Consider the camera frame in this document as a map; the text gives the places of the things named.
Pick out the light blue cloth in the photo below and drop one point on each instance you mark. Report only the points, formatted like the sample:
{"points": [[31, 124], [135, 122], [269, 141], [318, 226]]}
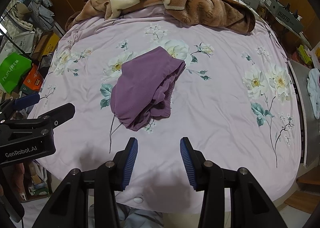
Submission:
{"points": [[313, 88]]}

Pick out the orange cardboard box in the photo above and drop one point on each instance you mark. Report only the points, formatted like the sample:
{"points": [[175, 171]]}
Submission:
{"points": [[32, 80]]}

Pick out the grey shoe box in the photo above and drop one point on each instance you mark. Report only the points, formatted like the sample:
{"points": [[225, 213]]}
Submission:
{"points": [[282, 11]]}

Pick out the small yellow box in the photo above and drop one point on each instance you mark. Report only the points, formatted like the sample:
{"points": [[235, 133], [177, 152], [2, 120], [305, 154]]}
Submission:
{"points": [[303, 54]]}

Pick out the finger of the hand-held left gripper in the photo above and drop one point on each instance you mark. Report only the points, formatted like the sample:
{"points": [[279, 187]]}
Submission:
{"points": [[26, 100], [60, 114]]}

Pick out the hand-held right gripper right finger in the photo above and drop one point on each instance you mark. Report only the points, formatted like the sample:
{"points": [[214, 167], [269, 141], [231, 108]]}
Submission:
{"points": [[187, 165]]}

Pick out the yellow printed carton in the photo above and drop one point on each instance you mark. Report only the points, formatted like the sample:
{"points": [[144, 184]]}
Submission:
{"points": [[51, 44]]}

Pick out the white paper bag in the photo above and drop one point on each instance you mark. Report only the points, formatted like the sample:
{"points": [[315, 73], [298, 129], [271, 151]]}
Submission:
{"points": [[22, 40]]}

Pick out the green shopping bag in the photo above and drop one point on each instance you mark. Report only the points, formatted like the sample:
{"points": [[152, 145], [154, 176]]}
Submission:
{"points": [[12, 73]]}

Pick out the pile of grey clothes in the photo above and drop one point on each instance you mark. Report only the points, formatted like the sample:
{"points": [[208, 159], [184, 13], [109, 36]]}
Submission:
{"points": [[37, 8]]}

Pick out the pink floral bed sheet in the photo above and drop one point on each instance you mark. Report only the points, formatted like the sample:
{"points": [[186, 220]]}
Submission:
{"points": [[212, 118]]}

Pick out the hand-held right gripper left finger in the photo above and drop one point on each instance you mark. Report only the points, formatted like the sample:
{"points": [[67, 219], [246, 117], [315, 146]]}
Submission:
{"points": [[130, 165]]}

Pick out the brown patterned blanket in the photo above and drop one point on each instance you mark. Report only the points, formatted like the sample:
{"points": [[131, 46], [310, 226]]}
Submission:
{"points": [[200, 3]]}

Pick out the purple knit garment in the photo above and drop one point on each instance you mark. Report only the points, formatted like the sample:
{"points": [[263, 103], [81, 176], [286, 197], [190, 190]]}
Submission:
{"points": [[142, 85]]}

